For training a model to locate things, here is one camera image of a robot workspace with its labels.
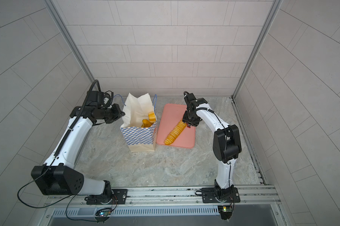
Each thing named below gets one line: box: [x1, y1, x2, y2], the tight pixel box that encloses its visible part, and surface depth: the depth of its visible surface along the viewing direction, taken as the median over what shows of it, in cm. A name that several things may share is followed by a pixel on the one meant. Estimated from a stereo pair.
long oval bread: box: [141, 118, 153, 128], surface depth 93 cm
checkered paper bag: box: [120, 92, 158, 153], surface depth 80 cm
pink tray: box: [155, 103, 197, 149], surface depth 97 cm
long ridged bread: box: [163, 120, 187, 146], surface depth 93 cm
